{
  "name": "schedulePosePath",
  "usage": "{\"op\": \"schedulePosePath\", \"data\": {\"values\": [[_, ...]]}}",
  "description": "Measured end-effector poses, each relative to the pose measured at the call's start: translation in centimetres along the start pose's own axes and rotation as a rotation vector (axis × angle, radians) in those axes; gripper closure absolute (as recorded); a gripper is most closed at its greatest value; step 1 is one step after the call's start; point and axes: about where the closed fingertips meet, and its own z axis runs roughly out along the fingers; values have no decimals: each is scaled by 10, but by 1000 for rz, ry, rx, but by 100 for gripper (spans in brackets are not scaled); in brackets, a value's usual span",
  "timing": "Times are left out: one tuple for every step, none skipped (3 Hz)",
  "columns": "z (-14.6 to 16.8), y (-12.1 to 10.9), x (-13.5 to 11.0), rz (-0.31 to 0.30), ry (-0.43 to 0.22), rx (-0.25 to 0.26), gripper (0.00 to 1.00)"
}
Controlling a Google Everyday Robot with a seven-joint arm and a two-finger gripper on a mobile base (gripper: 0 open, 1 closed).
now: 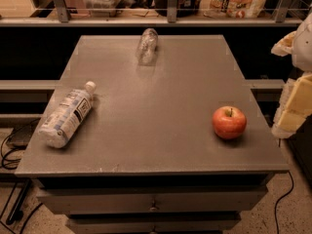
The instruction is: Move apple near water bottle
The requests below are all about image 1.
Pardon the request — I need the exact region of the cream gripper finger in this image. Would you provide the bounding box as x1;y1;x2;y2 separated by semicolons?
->
271;31;295;57
272;74;312;138

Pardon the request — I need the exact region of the red apple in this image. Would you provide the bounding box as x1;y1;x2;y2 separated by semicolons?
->
212;106;247;139

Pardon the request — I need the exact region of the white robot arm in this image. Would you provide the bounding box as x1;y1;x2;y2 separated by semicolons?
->
271;14;312;138

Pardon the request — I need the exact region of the clear crumpled plastic bottle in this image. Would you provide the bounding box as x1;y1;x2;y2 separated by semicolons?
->
136;28;158;65

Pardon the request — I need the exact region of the labelled white water bottle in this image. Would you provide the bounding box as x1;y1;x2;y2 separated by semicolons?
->
38;81;97;148

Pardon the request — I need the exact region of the metal shelf rack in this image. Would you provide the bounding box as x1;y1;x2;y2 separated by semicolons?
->
0;0;311;27

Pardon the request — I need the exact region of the colourful snack bag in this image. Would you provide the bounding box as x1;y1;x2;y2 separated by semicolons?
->
204;0;266;19

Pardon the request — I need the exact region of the grey drawer cabinet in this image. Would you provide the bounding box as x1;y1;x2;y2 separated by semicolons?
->
14;34;291;234

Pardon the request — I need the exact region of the upper grey drawer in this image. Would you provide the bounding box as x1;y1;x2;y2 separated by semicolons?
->
37;186;267;215

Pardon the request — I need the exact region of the grey drawer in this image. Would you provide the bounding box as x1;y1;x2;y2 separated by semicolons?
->
66;213;241;234
37;186;267;215

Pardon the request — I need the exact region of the clear plastic container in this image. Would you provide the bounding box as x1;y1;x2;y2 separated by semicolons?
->
83;0;121;18

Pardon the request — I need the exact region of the lower grey drawer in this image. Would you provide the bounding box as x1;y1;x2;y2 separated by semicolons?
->
66;213;241;234

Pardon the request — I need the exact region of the dark power adapter box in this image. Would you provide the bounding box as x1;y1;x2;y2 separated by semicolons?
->
6;126;33;148

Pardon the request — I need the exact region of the black cable right floor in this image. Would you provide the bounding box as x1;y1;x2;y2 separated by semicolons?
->
273;137;294;234

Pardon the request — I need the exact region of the black cables left floor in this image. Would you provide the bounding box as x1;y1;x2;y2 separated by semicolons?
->
0;119;43;234

